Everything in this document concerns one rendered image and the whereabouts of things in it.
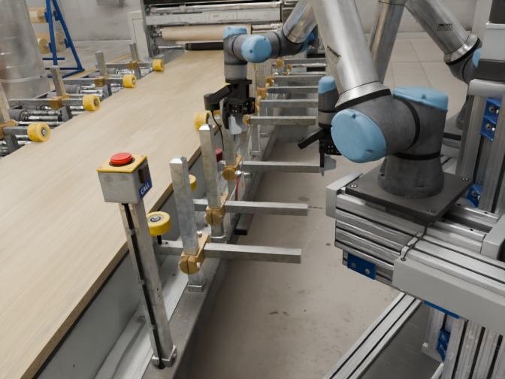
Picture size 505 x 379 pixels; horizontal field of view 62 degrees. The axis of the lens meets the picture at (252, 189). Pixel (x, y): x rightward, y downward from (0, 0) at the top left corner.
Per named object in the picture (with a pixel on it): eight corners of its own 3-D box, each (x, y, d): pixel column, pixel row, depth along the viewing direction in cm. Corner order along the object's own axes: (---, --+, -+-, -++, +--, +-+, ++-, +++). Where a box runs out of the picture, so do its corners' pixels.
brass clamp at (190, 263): (212, 247, 128) (210, 233, 126) (199, 276, 116) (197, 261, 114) (193, 246, 129) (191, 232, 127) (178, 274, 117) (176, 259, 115)
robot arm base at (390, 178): (453, 180, 102) (460, 141, 98) (426, 204, 93) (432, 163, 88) (395, 165, 112) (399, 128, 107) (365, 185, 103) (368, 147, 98)
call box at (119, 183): (154, 189, 84) (147, 153, 80) (139, 207, 78) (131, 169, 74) (121, 189, 85) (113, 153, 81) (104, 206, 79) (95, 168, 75)
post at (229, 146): (240, 210, 171) (231, 93, 149) (238, 214, 168) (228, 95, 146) (231, 210, 172) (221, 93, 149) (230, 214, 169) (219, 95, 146)
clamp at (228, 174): (243, 166, 169) (242, 155, 167) (235, 181, 158) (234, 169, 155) (229, 166, 171) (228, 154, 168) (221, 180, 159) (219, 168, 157)
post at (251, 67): (260, 153, 212) (255, 54, 190) (259, 156, 209) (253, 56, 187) (253, 153, 213) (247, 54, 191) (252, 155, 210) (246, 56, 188)
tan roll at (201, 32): (312, 35, 361) (313, 20, 355) (312, 37, 350) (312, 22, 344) (156, 40, 388) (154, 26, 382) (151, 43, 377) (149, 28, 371)
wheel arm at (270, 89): (321, 91, 221) (321, 84, 220) (320, 93, 218) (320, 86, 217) (228, 92, 231) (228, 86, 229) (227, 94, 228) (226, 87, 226)
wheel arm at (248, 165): (319, 171, 161) (319, 161, 159) (319, 175, 158) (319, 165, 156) (210, 168, 169) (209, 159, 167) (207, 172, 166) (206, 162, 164)
